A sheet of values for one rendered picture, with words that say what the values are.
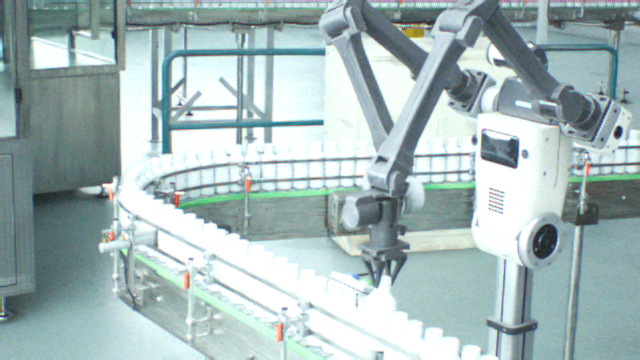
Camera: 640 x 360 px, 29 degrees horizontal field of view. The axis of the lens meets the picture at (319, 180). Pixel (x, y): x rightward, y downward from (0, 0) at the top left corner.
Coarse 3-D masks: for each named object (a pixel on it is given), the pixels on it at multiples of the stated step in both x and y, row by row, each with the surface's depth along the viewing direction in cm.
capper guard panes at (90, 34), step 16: (32, 0) 756; (48, 0) 762; (64, 0) 768; (80, 0) 775; (96, 0) 781; (112, 0) 787; (32, 16) 758; (48, 16) 764; (64, 16) 771; (80, 16) 777; (96, 16) 783; (112, 16) 790; (32, 32) 761; (48, 32) 767; (64, 32) 773; (80, 32) 779; (96, 32) 786; (32, 48) 763; (48, 48) 769; (64, 48) 775; (80, 48) 781; (96, 48) 788; (112, 48) 794; (32, 64) 765; (48, 64) 771; (64, 64) 777; (80, 64) 784
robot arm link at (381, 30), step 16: (336, 0) 311; (352, 0) 305; (336, 16) 303; (368, 16) 311; (336, 32) 306; (368, 32) 314; (384, 32) 314; (400, 32) 319; (400, 48) 318; (416, 48) 322; (416, 64) 323; (416, 80) 330; (448, 80) 324
